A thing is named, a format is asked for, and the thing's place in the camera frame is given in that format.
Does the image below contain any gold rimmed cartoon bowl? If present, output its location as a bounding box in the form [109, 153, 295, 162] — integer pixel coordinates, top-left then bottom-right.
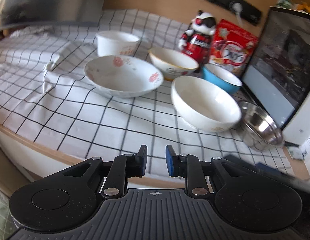
[148, 47, 199, 81]

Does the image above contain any large floral white bowl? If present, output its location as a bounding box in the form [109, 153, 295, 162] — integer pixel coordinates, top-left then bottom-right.
[84, 55, 164, 98]

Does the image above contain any white black checkered tablecloth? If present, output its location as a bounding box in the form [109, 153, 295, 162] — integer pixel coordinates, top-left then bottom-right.
[0, 10, 293, 179]

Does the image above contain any red black panda figurine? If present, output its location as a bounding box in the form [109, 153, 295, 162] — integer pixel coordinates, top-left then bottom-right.
[178, 10, 217, 64]

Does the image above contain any plain white ceramic bowl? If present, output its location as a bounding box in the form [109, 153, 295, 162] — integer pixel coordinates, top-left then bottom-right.
[171, 76, 242, 132]

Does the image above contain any stainless steel bowl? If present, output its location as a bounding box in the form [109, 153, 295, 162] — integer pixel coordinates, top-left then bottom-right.
[235, 100, 284, 151]

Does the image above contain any blue ceramic bowl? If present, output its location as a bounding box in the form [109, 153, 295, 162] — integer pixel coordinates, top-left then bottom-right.
[202, 63, 242, 95]

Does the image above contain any white plug and cable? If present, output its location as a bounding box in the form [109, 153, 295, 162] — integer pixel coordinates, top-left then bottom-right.
[231, 2, 245, 27]

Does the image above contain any red cereal bag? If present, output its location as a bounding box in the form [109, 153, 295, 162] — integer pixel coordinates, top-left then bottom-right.
[209, 19, 258, 76]

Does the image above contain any white microwave oven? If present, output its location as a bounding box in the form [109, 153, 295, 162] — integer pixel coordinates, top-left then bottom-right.
[241, 7, 310, 145]

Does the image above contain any white paper cup bowl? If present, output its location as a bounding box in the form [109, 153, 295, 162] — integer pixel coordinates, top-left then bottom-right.
[96, 30, 140, 57]

